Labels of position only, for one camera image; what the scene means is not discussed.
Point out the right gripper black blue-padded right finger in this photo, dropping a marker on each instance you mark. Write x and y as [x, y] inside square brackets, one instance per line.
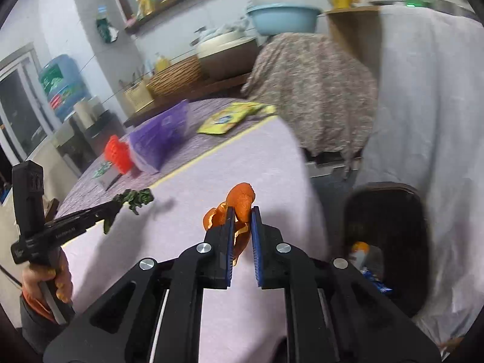
[333, 313]

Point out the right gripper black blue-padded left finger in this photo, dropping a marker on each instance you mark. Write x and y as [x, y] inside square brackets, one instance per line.
[153, 312]

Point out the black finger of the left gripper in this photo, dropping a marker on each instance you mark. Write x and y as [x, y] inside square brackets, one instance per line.
[96, 213]

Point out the red orange mesh wrapper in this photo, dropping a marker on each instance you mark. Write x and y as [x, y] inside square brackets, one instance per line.
[117, 152]

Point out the green vegetable scrap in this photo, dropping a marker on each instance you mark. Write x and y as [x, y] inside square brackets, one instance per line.
[135, 200]

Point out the purple snack bag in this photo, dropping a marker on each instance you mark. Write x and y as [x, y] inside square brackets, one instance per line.
[155, 140]

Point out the orange peel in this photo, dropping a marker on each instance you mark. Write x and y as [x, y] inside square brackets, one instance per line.
[240, 198]

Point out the yellow snack wrapper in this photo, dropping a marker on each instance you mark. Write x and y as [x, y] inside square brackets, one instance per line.
[228, 118]

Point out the green white milk carton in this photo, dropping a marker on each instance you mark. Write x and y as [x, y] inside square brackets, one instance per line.
[106, 175]

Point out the dark brown trash bin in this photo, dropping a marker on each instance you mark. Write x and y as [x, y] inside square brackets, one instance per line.
[392, 217]

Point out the black water dispenser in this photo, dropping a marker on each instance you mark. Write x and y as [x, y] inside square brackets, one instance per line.
[79, 146]

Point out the blue water jug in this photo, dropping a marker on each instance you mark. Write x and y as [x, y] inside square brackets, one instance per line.
[63, 85]

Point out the beige chopstick holder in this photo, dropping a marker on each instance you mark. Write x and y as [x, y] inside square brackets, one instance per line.
[136, 97]

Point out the yellow soap bottle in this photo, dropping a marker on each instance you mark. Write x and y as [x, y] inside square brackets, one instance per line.
[161, 63]

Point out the woven wicker basket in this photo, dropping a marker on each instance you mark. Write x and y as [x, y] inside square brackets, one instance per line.
[176, 77]

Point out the white fabric cover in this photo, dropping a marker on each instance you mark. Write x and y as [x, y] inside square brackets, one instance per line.
[428, 133]

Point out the floral patterned cloth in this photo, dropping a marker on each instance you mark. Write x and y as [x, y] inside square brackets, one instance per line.
[327, 97]

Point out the brown white rice cooker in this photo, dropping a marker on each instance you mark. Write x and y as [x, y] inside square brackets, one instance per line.
[227, 55]

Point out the light blue plastic basin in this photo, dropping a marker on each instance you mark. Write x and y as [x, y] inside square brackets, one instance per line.
[278, 18]

